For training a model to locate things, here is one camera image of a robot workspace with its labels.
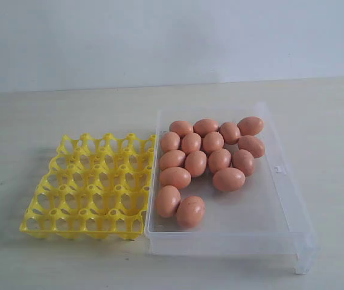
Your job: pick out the clear plastic storage box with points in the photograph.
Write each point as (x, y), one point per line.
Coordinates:
(266, 216)

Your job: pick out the yellow plastic egg tray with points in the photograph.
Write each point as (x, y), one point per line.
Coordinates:
(97, 187)

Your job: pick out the brown egg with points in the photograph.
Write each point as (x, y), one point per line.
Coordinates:
(228, 179)
(243, 160)
(252, 144)
(190, 212)
(250, 126)
(167, 201)
(195, 163)
(191, 143)
(219, 159)
(181, 127)
(205, 126)
(212, 141)
(170, 141)
(230, 133)
(173, 158)
(175, 176)

